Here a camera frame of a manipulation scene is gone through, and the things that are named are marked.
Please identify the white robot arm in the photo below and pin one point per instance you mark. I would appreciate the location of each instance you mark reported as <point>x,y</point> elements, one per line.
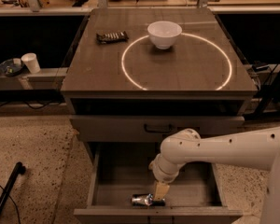
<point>258,149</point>

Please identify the white paper cup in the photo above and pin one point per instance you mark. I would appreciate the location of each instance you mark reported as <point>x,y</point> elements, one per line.
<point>31,62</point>

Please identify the white ceramic bowl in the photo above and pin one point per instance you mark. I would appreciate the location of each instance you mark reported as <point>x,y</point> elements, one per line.
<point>163,34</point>

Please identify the silver blue redbull can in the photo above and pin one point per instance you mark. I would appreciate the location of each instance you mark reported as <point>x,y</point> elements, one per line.
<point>146,200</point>

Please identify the dark round dish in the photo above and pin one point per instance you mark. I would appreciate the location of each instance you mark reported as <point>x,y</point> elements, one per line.
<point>11,67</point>

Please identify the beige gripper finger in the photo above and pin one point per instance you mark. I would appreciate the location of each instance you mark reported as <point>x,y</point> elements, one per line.
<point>160,190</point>

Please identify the dark snack bar wrapper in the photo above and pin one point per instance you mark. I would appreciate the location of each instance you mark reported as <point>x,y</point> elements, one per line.
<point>112,37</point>

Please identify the open grey lower drawer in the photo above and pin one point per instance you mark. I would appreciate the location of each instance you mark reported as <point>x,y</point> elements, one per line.
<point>120,171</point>

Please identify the black drawer handle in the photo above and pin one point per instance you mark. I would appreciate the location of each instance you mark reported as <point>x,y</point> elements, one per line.
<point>158,128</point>

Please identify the grey drawer cabinet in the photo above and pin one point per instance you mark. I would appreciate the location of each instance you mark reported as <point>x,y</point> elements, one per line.
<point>199,75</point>

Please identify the black floor bar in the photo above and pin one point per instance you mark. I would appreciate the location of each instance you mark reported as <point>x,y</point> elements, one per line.
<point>18,169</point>

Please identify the closed grey upper drawer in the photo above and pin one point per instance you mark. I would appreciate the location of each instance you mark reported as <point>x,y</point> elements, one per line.
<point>131,128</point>

